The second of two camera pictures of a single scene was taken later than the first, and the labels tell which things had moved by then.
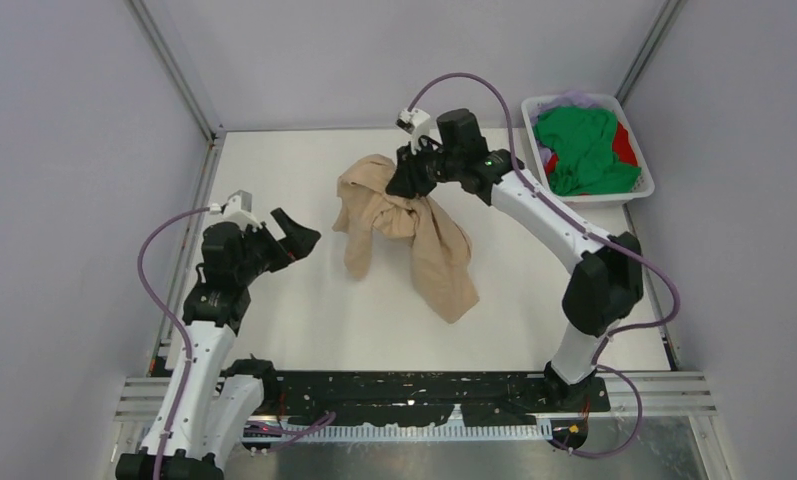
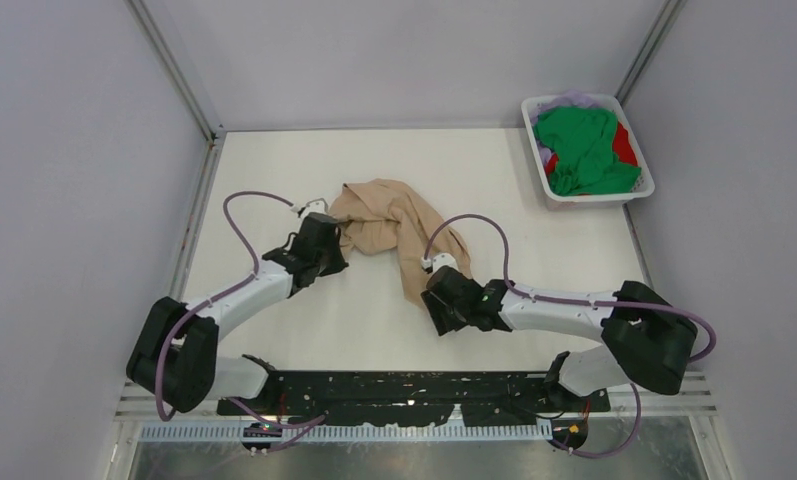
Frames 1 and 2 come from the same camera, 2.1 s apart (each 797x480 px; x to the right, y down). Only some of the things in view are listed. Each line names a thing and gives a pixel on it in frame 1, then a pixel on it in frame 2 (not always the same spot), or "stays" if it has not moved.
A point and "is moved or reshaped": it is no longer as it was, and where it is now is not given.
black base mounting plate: [328, 395] stays
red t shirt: [621, 147] stays
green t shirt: [588, 163] stays
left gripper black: [298, 243] -> [338, 263]
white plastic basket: [645, 185] stays
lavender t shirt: [572, 98] stays
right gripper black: [408, 181] -> [445, 323]
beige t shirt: [442, 254] is moved or reshaped
